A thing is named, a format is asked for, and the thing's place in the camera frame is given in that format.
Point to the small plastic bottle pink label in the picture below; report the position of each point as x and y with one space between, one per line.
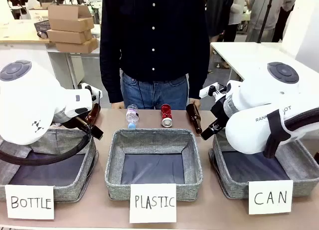
132 115

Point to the closed flat cardboard box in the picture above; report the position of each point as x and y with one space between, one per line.
67 36
77 46

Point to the grey fabric basket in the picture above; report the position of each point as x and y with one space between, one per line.
74 190
154 142
306 165

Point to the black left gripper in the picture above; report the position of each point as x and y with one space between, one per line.
72 124

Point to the white paper label BOTTLE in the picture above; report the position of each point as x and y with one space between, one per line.
30 202

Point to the crushed red can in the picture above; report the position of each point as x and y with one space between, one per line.
166 114

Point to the bystander in black hoodie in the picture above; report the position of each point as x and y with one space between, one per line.
17 0

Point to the bystander in grey coat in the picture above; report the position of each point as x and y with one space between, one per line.
274 10

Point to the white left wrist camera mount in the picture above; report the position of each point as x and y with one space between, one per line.
87 87

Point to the brown glass bottle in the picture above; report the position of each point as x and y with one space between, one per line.
94 112
194 115

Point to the white paper label CAN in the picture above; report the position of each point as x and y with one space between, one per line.
270 197

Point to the white plastic crate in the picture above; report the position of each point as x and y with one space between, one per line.
38 15

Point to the white paper label PLASTIC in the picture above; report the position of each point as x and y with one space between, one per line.
152 202

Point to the large white table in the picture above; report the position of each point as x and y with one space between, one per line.
244 53

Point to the white desk with legs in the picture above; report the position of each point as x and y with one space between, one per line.
72 63

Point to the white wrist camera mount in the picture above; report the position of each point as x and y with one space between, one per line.
87 87
207 91

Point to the bystander in white top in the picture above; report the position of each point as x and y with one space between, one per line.
238 10

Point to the open cardboard box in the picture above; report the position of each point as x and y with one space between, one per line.
69 20

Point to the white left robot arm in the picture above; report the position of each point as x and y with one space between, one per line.
25 102

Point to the person in dark shirt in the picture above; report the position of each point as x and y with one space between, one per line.
154 35

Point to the wooden top table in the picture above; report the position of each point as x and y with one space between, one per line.
17 33

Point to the person's left hand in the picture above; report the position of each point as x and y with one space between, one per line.
195 103

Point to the black tripod pole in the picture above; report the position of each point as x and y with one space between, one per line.
265 18

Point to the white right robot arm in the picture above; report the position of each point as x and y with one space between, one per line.
249 130

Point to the person's right hand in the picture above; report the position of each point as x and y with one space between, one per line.
117 106

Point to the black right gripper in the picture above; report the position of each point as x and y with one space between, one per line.
219 112

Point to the bystander in black dress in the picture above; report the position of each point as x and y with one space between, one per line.
219 13

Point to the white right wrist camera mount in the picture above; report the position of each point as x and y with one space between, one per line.
207 91

